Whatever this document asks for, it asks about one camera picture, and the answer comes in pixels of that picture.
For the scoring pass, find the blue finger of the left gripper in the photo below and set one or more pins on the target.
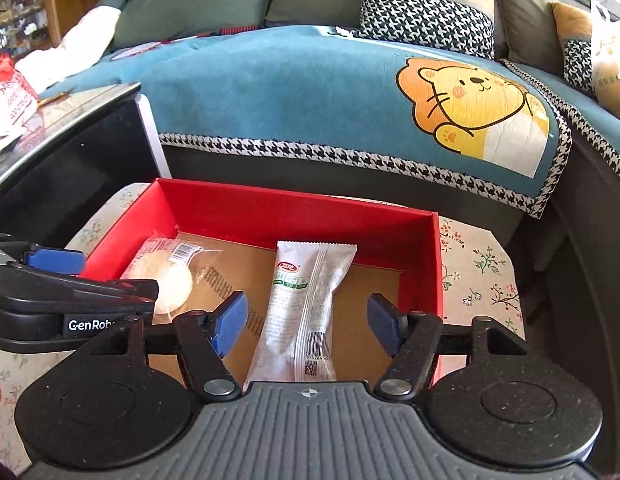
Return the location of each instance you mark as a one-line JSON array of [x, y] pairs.
[[61, 261]]

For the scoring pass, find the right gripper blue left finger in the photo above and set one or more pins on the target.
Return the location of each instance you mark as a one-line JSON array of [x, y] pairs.
[[203, 341]]

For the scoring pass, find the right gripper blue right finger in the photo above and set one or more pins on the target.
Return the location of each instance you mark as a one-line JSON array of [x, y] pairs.
[[411, 342]]

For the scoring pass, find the white long snack packet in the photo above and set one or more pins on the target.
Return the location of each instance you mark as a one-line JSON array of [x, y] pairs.
[[297, 333]]

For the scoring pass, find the round bun clear wrapper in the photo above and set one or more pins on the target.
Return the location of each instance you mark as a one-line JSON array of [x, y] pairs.
[[177, 266]]

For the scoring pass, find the red cardboard box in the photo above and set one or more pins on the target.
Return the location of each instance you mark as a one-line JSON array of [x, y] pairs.
[[398, 255]]

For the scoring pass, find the floral table cloth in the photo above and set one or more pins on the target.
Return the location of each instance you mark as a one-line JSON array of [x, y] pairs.
[[478, 278]]

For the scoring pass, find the black glass side table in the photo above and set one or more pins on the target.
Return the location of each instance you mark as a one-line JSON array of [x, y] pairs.
[[84, 150]]

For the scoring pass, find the white cloth on sofa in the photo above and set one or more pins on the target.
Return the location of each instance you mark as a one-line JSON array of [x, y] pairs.
[[82, 47]]

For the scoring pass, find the blue lion sofa cover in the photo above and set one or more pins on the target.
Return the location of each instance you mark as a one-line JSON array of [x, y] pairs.
[[494, 129]]

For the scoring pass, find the orange houndstooth cushion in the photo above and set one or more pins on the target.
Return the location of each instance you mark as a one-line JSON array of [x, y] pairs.
[[464, 26], [574, 30]]

